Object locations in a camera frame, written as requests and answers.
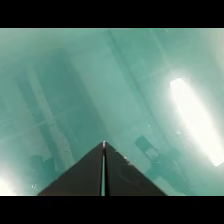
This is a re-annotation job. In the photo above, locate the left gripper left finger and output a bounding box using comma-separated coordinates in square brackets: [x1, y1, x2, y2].
[38, 141, 105, 197]

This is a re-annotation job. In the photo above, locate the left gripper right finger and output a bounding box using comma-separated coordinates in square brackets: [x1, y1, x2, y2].
[104, 141, 167, 197]

